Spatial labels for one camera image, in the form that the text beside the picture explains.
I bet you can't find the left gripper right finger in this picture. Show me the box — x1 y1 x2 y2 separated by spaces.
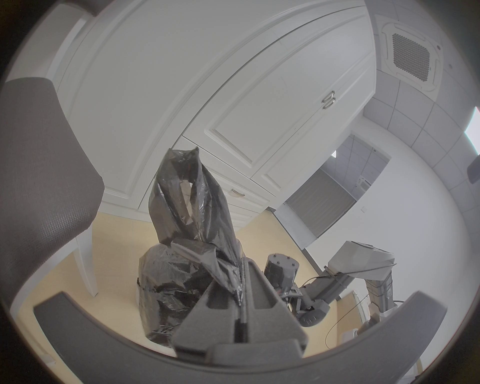
239 259 310 355

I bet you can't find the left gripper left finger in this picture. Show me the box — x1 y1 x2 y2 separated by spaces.
172 259 245 355

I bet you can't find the black plastic bag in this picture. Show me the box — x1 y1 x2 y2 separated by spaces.
137 147 248 346

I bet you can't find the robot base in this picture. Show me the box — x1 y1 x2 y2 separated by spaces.
340 300 398 340

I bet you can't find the grey curtain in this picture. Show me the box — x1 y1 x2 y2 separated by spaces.
285 169 357 239

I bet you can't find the white chair with grey pads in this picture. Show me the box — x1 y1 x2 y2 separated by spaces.
0 0 113 312

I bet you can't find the white wardrobe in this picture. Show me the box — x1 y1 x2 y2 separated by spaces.
49 0 377 233

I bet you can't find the ceiling air conditioner vent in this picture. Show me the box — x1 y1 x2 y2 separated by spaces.
379 15 445 94

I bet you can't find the black cable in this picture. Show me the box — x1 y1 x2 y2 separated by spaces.
325 294 370 349

